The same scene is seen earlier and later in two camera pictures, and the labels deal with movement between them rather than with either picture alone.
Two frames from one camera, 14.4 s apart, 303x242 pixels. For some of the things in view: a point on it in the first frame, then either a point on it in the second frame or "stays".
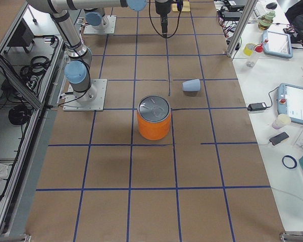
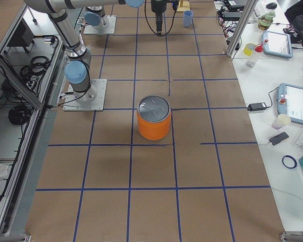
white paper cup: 281,120 stays
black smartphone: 278,138 stays
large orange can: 154,115 stays
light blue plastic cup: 191,85 -> 187,17
